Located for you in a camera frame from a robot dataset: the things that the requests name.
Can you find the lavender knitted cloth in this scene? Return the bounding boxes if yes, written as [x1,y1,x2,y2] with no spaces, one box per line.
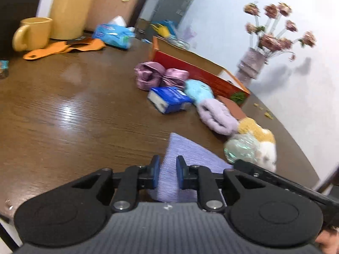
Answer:
[148,133,233,203]

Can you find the yellow white plush toy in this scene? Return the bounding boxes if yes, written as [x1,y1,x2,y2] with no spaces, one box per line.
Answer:
[238,117,277,173]

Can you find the green iridescent mesh ball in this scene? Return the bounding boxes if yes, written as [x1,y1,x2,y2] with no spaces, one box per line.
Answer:
[224,134,260,164]

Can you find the lilac fuzzy sock roll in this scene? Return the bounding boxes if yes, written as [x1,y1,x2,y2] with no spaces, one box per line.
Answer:
[196,99,238,136]

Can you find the blue pocket tissue pack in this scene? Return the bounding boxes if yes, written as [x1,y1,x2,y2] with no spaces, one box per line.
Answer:
[147,87,193,114]

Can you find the light blue plush toy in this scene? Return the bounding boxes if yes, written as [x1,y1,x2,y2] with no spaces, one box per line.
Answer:
[184,79,214,106]

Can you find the purple satin scrunchie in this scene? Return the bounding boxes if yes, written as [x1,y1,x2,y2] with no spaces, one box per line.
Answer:
[135,61,190,91]

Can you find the person's right hand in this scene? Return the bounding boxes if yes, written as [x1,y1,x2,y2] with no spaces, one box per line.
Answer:
[315,228,339,254]

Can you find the grey ribbed vase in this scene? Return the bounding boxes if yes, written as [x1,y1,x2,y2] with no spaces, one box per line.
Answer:
[235,48,267,87]

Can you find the red cardboard box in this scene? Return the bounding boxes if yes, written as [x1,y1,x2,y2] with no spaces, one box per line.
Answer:
[149,36,250,106]

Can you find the orange silicone mat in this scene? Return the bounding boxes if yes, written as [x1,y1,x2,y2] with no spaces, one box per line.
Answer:
[23,36,106,61]

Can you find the dried pink flower bouquet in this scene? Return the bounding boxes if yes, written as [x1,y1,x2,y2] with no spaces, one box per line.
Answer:
[243,2,316,64]

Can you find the snack packet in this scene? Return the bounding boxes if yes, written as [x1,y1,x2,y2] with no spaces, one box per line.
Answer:
[0,60,9,79]

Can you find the grey refrigerator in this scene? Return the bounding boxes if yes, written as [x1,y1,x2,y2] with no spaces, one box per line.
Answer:
[151,0,193,29]

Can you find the yellow ceramic mug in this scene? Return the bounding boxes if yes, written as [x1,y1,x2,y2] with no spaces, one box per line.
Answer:
[12,17,53,52]

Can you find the yellow thermos jug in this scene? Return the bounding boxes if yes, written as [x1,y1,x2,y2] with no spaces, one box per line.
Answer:
[49,0,92,40]

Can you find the pink hard-shell suitcase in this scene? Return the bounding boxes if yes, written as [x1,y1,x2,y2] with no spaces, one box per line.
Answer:
[85,0,138,32]

